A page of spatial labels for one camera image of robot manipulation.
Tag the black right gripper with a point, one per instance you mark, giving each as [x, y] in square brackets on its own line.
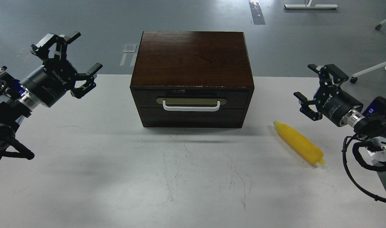
[330, 100]

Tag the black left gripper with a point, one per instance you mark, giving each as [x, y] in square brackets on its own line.
[56, 76]

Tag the yellow plastic corn cob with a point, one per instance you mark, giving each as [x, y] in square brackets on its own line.
[300, 143]

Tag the wooden drawer with white handle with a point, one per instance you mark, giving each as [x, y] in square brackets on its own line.
[228, 99]

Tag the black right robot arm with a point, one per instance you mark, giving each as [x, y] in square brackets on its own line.
[370, 128]

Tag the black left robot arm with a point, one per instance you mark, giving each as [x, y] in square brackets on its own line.
[17, 103]

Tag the dark wooden drawer cabinet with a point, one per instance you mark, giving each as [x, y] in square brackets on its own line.
[192, 60]

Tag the white desk leg base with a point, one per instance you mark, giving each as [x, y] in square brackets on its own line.
[311, 4]

